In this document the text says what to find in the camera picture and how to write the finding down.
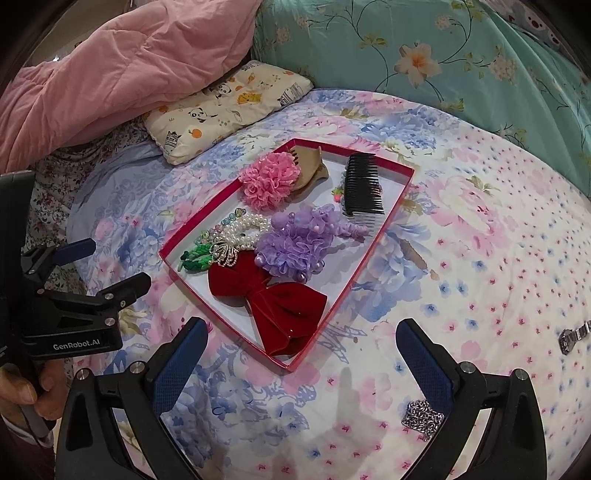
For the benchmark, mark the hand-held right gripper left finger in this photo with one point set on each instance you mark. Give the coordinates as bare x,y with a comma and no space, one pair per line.
178,364

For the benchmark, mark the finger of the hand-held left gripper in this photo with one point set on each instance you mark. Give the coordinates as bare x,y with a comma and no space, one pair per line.
76,249
134,282

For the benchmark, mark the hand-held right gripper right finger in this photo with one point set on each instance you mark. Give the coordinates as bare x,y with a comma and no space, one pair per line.
427,364

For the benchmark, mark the silver rhinestone brooch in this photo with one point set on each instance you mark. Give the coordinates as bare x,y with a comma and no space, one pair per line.
225,253

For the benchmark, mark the pink fuzzy scrunchie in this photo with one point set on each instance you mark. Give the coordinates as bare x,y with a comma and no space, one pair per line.
270,182

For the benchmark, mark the lavender fuzzy scrunchie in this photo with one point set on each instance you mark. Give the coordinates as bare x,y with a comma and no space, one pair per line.
318,219

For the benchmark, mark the red shallow box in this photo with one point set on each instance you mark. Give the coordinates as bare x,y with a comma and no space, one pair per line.
392,184

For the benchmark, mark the black hair comb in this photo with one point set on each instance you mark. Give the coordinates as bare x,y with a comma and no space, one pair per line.
362,184

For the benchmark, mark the tan hair claw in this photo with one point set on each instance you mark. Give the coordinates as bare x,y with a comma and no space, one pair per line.
314,173

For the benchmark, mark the person's left hand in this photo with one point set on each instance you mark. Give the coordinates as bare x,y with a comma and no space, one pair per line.
51,383

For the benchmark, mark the green leaf hair clip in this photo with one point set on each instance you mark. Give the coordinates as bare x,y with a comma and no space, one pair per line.
196,259

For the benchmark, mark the small floral print cloth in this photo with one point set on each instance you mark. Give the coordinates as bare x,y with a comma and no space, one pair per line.
51,175

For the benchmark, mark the red velvet bow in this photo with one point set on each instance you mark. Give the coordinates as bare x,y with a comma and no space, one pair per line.
281,314

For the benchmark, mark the floral bedsheet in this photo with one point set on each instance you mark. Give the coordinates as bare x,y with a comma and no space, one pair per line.
485,258

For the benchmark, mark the purple organza scrunchie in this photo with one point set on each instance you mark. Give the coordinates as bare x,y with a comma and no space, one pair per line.
291,254

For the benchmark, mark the pink quilt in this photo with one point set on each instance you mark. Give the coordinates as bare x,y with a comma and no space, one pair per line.
115,69

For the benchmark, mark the cartoon print pillow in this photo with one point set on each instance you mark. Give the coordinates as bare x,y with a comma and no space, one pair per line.
221,110

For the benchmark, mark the green floral quilt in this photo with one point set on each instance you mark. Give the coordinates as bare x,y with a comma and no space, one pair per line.
461,55

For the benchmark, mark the white cartoon print cloth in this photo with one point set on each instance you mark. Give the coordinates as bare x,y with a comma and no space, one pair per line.
535,23

